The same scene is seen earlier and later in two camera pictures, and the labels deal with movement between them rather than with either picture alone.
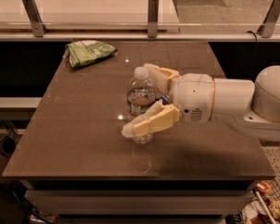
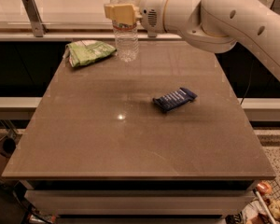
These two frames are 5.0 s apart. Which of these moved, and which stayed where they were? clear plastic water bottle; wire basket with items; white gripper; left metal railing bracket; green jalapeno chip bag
Moved: white gripper; clear plastic water bottle
Stayed: left metal railing bracket; green jalapeno chip bag; wire basket with items
